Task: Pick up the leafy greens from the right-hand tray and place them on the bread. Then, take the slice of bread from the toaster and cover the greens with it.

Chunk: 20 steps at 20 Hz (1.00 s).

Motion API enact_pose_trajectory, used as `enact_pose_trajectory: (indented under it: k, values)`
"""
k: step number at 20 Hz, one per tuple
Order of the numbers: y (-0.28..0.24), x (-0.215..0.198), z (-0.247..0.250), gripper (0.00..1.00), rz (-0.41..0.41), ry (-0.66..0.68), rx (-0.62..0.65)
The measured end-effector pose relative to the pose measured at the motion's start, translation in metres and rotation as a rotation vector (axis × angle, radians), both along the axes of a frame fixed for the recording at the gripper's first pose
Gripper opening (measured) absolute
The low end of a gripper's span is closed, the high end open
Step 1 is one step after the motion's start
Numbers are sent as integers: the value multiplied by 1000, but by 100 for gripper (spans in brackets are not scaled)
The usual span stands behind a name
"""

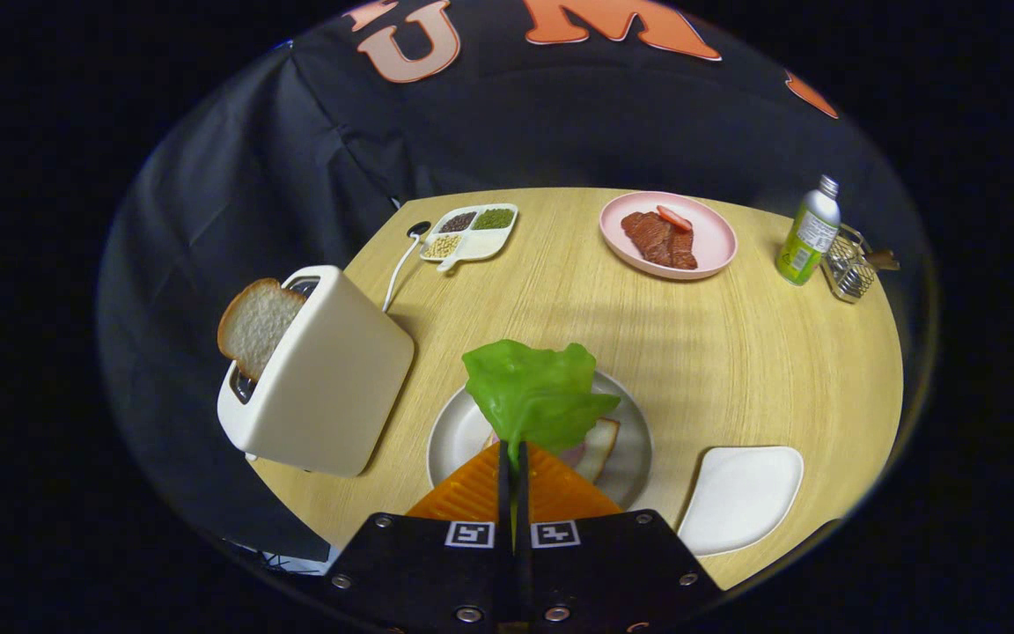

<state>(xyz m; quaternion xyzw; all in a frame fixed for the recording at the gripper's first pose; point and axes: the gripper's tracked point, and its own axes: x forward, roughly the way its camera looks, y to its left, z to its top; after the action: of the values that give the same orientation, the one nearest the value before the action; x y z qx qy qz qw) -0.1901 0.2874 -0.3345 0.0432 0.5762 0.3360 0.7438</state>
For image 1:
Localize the red-brown meat slices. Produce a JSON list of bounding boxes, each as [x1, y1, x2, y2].
[[620, 210, 699, 270]]

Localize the white power cable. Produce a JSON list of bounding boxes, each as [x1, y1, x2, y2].
[[381, 222, 431, 313]]

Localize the green bottle with silver cap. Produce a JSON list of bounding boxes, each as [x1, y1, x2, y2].
[[775, 174, 842, 286]]

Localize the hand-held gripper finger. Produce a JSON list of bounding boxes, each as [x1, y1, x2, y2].
[[518, 440, 726, 634], [318, 440, 521, 634]]

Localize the white square plate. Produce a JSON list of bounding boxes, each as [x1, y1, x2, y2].
[[677, 446, 805, 557]]

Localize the cream white toaster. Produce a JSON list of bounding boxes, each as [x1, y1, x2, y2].
[[217, 265, 415, 478]]

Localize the white divided dish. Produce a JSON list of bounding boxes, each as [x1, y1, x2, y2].
[[419, 203, 519, 272]]

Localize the grey round plate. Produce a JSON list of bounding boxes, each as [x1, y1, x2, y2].
[[426, 370, 654, 512]]

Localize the small wire mesh basket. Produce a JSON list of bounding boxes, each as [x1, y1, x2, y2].
[[821, 224, 879, 305]]

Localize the thin bread slice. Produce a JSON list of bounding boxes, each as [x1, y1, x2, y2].
[[573, 418, 621, 483]]

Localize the green lettuce leaf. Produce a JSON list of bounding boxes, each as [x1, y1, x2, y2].
[[461, 339, 622, 468]]

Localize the pink round plate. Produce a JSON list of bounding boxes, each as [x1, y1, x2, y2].
[[599, 191, 738, 281]]

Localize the thick toast bread slice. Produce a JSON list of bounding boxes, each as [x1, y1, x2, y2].
[[217, 278, 307, 382]]

